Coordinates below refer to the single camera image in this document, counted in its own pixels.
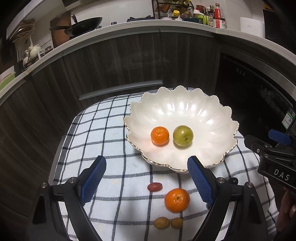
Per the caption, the large orange mandarin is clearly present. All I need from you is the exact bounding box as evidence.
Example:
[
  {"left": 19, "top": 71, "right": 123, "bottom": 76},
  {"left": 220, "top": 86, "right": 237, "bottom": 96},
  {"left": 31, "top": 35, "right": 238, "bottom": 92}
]
[{"left": 164, "top": 188, "right": 190, "bottom": 213}]

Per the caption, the yellow longan fruit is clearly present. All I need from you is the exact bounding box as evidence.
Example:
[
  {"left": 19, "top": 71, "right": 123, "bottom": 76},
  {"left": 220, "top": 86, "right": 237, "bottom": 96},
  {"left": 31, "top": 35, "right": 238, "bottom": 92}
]
[
  {"left": 171, "top": 217, "right": 183, "bottom": 230},
  {"left": 154, "top": 216, "right": 171, "bottom": 230}
]

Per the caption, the small orange mandarin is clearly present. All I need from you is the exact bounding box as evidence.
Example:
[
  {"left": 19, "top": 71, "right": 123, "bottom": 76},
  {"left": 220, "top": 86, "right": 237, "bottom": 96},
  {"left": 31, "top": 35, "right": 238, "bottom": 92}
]
[{"left": 151, "top": 126, "right": 169, "bottom": 146}]

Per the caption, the person's right hand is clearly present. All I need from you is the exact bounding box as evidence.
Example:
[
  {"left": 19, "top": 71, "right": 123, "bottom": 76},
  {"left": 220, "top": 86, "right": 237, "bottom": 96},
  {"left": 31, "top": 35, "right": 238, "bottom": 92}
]
[{"left": 276, "top": 187, "right": 295, "bottom": 232}]

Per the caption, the checkered white cloth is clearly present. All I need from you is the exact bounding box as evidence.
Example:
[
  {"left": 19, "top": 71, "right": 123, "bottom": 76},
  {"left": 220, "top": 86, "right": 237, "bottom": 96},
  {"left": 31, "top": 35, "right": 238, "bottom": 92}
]
[{"left": 53, "top": 87, "right": 280, "bottom": 241}]

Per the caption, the red grape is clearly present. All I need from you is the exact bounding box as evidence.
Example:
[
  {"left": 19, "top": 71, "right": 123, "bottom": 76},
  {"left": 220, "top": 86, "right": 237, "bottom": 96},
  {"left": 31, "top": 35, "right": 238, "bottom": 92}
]
[{"left": 147, "top": 182, "right": 163, "bottom": 192}]

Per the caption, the green apple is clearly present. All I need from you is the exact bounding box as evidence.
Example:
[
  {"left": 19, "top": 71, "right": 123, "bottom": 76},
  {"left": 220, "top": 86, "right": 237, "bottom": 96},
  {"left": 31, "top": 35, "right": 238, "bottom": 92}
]
[{"left": 173, "top": 125, "right": 194, "bottom": 147}]

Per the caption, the white scalloped bowl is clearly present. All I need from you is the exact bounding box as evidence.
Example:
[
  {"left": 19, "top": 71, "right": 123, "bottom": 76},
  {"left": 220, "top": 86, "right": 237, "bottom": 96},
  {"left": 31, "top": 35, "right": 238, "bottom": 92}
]
[{"left": 123, "top": 86, "right": 239, "bottom": 173}]

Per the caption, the black microwave oven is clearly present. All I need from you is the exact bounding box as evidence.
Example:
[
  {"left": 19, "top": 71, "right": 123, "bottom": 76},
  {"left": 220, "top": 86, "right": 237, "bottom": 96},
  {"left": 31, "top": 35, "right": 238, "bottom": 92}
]
[{"left": 263, "top": 9, "right": 287, "bottom": 46}]

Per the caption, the white rice cooker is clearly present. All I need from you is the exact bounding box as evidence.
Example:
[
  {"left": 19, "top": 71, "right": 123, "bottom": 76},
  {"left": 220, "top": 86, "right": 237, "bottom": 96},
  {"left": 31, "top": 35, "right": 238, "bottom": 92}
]
[{"left": 240, "top": 17, "right": 265, "bottom": 38}]

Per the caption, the green mug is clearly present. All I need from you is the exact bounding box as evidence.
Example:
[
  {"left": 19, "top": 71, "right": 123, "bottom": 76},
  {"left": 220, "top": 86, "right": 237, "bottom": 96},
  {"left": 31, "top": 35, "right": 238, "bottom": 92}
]
[{"left": 197, "top": 14, "right": 208, "bottom": 25}]

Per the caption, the dark soy sauce bottle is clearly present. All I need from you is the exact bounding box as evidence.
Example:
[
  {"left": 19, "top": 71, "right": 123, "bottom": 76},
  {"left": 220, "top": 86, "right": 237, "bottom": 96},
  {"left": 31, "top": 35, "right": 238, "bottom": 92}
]
[{"left": 207, "top": 5, "right": 214, "bottom": 27}]

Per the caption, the red label sauce bottle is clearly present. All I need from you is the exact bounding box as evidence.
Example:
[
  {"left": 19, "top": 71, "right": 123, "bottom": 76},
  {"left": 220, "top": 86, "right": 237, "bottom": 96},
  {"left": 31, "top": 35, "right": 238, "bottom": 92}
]
[{"left": 213, "top": 3, "right": 221, "bottom": 29}]

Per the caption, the white teapot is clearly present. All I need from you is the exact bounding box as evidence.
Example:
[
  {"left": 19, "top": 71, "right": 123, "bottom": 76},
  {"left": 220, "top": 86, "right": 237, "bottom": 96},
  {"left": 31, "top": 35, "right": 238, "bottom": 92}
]
[{"left": 25, "top": 44, "right": 41, "bottom": 58}]

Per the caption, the yellow lid jar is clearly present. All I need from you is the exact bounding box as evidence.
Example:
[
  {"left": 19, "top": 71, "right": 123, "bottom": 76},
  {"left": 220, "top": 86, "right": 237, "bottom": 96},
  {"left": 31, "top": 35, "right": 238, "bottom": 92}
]
[{"left": 172, "top": 10, "right": 181, "bottom": 20}]

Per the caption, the wooden cutting board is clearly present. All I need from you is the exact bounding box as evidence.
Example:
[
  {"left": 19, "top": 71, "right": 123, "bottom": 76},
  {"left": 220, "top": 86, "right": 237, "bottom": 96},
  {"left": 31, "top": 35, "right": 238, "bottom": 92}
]
[{"left": 50, "top": 11, "right": 71, "bottom": 48}]

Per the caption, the black wok pan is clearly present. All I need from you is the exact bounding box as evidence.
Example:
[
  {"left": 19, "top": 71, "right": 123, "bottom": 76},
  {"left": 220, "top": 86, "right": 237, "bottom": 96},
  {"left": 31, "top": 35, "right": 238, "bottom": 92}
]
[{"left": 49, "top": 12, "right": 103, "bottom": 37}]

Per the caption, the black spice rack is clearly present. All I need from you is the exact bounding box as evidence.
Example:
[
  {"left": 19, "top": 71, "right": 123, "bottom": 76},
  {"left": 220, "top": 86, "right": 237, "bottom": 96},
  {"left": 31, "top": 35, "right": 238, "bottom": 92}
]
[{"left": 151, "top": 0, "right": 195, "bottom": 19}]

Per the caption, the grey drawer handle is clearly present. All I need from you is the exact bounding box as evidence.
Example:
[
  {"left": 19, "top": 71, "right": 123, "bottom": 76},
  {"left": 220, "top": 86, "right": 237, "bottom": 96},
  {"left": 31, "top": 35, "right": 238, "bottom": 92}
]
[{"left": 79, "top": 80, "right": 163, "bottom": 100}]

